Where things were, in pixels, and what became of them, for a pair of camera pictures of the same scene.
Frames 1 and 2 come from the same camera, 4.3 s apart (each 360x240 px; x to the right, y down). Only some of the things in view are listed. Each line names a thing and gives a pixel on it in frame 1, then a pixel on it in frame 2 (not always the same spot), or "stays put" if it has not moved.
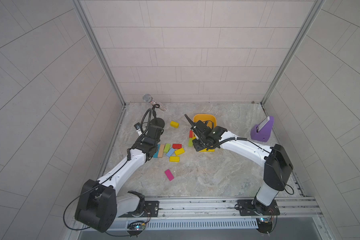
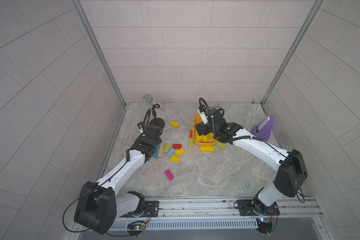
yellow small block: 175,159 stays put
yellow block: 205,150 stays put
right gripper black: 196,145 to 204,130
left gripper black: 158,140 stays put
